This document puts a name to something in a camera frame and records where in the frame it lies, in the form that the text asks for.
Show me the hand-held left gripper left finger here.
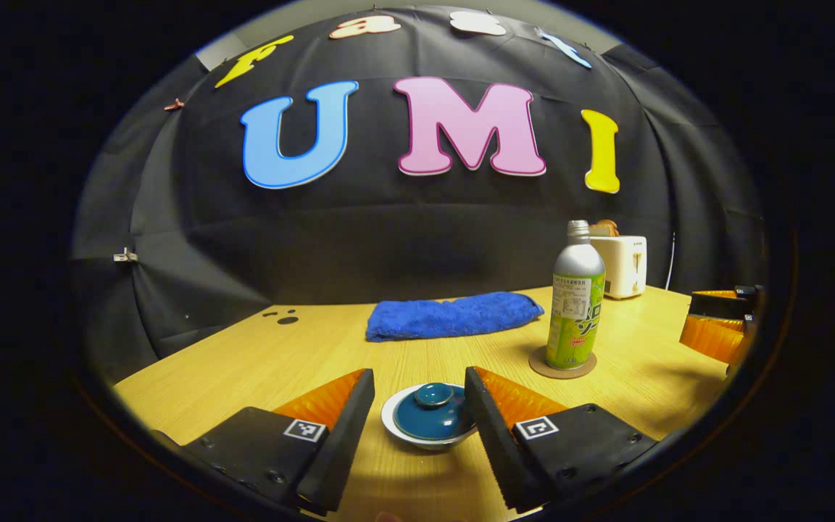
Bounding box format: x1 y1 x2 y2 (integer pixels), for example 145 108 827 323
153 368 375 517

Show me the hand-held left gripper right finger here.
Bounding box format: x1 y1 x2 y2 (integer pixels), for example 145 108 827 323
465 366 659 513

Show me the brown round coaster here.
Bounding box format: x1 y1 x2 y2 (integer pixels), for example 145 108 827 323
528 345 598 380

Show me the silver green water bottle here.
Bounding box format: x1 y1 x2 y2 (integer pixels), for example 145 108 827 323
546 220 606 370

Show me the white toaster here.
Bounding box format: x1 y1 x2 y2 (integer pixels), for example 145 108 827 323
590 235 648 300

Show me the blue towel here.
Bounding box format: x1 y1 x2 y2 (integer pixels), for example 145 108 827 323
365 291 545 343

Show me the black backdrop cloth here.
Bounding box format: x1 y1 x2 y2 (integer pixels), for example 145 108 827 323
73 7 770 385

